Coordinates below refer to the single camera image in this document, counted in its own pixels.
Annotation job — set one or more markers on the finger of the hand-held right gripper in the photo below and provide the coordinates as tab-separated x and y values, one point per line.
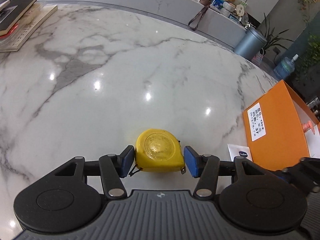
281	174

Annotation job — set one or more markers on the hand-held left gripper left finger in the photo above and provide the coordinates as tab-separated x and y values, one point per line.
126	160

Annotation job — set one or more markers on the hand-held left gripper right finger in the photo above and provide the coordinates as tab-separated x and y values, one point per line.
191	161

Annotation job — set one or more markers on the yellow tape measure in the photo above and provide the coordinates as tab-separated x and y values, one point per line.
158	151

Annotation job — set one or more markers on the orange cardboard box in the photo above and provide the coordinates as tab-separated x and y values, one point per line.
272	135

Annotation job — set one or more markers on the white plastic packet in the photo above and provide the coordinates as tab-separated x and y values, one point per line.
238	152

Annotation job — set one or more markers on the blue water jug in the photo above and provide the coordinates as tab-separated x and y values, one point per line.
285	67

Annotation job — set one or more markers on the pink white plant pot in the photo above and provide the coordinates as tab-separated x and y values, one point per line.
257	60

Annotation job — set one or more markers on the bushy green plant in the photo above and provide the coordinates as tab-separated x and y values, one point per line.
311	55

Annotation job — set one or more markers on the grey trash can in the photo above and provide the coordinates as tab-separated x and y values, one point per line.
248	45

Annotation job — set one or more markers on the long-leaf potted plant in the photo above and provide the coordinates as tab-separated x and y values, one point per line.
273	37

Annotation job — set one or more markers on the tray of small ornaments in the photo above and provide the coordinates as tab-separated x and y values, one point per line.
228	2

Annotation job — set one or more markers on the beige book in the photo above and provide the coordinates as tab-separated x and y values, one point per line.
30	27

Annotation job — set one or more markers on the hanging vine plant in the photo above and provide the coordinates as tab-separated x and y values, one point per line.
303	2

